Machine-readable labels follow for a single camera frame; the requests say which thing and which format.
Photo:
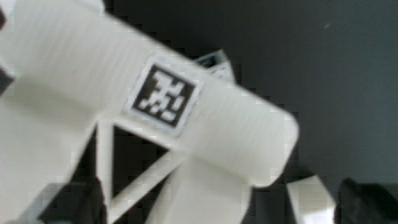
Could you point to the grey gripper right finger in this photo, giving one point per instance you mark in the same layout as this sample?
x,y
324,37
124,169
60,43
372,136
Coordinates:
x,y
367,204

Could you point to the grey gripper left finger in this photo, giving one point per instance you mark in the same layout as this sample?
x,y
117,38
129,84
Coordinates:
x,y
78,206

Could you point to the white chair back frame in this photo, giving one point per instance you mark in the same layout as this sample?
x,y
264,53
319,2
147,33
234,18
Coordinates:
x,y
104,80

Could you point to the white U-shaped fixture frame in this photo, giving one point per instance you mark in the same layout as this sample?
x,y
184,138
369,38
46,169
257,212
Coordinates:
x,y
312,201

